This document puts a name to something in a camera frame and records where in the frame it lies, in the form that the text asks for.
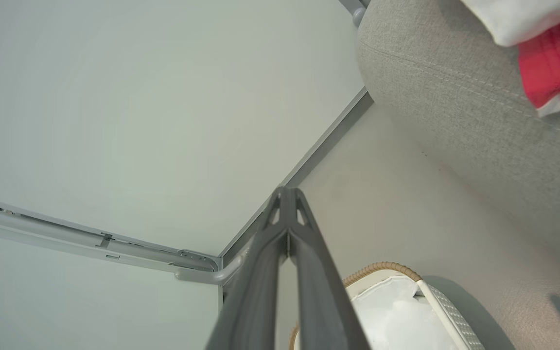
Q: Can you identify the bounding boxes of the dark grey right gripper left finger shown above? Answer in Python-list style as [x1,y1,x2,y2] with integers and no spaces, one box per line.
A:
[206,187,291,350]

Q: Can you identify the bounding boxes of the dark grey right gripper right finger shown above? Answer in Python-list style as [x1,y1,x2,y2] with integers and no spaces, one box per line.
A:
[287,187,370,350]

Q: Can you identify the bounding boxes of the red and white striped shirt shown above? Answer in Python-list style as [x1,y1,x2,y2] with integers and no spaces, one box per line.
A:
[460,0,560,118]

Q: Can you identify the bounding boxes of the grey fabric sofa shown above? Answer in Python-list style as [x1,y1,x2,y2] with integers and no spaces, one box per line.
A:
[357,0,560,292]

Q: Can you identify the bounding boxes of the long grey partition foot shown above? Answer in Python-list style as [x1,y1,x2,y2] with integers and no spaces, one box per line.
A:
[175,248,251,286]

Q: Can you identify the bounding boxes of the white laundry basket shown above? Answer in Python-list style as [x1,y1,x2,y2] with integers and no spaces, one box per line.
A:
[287,262,486,350]

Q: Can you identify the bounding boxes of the short grey partition foot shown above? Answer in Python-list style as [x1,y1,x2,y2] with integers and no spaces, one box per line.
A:
[338,0,372,27]

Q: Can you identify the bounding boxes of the grey partition bottom rail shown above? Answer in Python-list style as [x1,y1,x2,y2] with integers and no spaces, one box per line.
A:
[218,87,374,265]

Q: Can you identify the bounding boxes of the grey metal frame rail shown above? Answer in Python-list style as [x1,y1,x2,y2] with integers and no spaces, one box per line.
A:
[0,194,222,274]

